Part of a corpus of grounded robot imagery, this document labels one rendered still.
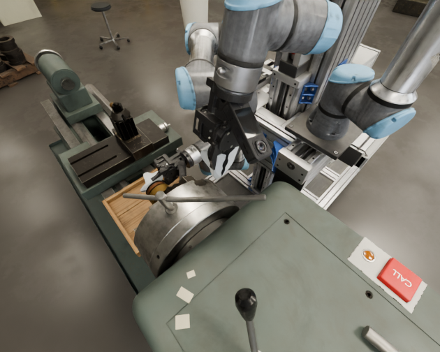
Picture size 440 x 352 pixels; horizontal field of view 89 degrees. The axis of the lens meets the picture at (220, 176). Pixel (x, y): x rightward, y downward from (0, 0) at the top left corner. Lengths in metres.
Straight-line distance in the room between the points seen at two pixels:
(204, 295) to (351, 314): 0.28
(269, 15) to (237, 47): 0.05
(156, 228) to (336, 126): 0.69
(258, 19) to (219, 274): 0.45
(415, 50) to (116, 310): 1.92
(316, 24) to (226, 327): 0.52
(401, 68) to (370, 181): 1.91
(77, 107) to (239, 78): 1.32
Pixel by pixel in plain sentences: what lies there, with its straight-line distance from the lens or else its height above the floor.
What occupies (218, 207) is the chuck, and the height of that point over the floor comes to 1.22.
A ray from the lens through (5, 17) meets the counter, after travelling 6.42.
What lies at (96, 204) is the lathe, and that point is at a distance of 1.58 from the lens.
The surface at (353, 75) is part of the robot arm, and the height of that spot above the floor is 1.39.
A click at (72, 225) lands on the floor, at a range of 2.27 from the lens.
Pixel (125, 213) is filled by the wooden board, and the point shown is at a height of 0.89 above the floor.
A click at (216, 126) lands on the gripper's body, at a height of 1.48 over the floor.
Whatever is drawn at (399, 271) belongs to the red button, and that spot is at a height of 1.27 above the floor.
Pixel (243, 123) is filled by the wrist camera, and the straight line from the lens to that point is 0.39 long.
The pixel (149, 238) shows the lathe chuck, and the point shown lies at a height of 1.19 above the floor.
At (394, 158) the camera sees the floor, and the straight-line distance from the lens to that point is 2.91.
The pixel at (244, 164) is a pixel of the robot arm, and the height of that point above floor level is 1.00.
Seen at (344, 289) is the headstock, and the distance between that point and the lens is 0.56.
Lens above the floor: 1.75
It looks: 54 degrees down
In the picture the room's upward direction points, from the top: straight up
